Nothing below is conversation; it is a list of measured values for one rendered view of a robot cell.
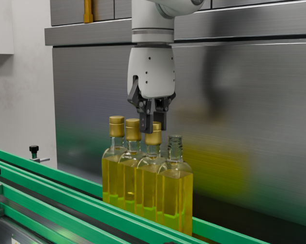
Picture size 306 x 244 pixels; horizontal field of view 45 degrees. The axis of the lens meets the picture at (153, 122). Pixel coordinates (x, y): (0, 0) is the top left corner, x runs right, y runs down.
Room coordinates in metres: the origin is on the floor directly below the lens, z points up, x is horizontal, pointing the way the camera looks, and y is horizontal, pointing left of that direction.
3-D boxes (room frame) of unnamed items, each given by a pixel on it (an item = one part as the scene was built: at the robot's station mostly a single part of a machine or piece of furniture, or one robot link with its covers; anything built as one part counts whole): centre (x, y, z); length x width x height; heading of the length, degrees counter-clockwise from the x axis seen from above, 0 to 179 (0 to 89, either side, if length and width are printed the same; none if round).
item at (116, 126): (0.84, 0.08, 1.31); 0.04 x 0.04 x 0.04
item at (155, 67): (0.76, 0.00, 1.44); 0.10 x 0.07 x 0.11; 138
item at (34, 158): (1.21, 0.38, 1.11); 0.07 x 0.04 x 0.13; 137
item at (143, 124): (0.74, 0.02, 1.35); 0.03 x 0.03 x 0.07; 48
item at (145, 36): (0.76, 0.00, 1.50); 0.09 x 0.08 x 0.03; 138
